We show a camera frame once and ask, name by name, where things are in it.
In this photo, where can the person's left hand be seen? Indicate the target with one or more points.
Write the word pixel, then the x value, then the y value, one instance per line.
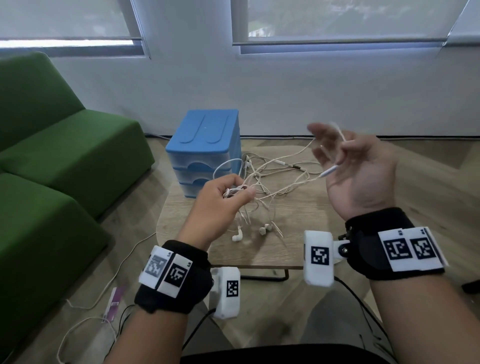
pixel 210 213

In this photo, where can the person's right hand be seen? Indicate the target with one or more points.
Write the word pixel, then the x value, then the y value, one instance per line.
pixel 365 180

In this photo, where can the person's right fingers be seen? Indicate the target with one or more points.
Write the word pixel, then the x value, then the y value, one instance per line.
pixel 323 144

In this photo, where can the person's left thumb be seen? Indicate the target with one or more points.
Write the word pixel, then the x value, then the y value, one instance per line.
pixel 245 195

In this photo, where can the white earphones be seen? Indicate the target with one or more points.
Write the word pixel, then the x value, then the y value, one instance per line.
pixel 262 176

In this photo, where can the person's left forearm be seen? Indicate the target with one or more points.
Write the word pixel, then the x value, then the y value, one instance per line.
pixel 150 337

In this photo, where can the person's right forearm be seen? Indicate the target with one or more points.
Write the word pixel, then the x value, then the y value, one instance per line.
pixel 420 318

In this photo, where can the blue plastic drawer unit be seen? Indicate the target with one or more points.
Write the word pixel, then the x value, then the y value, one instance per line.
pixel 204 142

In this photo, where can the black metal table leg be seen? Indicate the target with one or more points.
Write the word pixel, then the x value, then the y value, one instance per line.
pixel 270 278

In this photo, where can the white left marker plate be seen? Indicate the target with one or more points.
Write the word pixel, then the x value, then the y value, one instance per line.
pixel 167 272

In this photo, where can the white marker plate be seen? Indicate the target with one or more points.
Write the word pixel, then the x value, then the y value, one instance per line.
pixel 410 249
pixel 167 272

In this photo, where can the wide grey window blind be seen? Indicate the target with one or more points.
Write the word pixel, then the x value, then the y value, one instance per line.
pixel 345 18

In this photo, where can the white right marker plate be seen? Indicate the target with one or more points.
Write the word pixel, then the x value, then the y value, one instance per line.
pixel 410 249

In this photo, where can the person's grey trousers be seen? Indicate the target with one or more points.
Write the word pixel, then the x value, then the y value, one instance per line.
pixel 330 322

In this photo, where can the person's black shirt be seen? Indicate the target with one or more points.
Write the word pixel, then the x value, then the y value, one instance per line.
pixel 285 354

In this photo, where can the pink and white packet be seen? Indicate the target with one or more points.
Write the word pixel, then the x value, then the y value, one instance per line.
pixel 114 303

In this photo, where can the green sofa seat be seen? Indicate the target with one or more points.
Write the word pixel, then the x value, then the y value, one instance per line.
pixel 41 247
pixel 71 150

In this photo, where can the small black object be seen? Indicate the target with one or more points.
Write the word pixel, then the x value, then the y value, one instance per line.
pixel 471 287

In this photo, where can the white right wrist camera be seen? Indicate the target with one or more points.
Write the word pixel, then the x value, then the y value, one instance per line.
pixel 318 257

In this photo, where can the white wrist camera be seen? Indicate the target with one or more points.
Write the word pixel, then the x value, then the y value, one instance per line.
pixel 228 292
pixel 318 257

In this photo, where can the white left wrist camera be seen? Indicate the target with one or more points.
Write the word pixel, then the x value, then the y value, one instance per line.
pixel 228 292

